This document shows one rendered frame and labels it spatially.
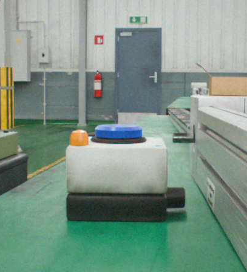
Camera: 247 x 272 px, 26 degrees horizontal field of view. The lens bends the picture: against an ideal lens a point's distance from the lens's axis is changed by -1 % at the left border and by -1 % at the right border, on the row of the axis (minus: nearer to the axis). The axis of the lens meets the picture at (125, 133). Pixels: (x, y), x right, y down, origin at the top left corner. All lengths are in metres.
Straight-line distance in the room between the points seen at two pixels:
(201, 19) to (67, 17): 2.91
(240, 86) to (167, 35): 8.94
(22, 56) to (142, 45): 2.62
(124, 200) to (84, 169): 0.04
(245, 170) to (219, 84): 2.36
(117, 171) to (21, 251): 0.11
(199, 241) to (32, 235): 0.12
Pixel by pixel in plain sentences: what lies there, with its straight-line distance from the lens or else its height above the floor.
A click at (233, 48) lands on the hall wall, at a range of 11.58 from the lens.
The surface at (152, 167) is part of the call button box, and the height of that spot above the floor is 0.82.
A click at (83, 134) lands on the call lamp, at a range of 0.42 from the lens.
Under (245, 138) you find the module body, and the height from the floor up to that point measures 0.86.
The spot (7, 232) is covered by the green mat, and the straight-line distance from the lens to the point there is 0.41.
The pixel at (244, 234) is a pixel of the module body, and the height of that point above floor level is 0.80.
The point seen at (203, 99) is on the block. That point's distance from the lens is 0.58.
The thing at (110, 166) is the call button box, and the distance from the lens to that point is 0.42.
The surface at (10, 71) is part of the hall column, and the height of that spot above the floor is 1.04.
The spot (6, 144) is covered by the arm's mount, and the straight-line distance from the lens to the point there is 0.81.
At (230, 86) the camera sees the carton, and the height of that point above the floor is 0.88.
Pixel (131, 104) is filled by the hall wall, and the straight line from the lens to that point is 11.58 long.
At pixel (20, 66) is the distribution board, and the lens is 11.91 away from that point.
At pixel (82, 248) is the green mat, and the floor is 0.78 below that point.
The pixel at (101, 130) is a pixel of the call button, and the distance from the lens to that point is 0.44.
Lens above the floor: 0.89
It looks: 5 degrees down
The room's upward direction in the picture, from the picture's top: straight up
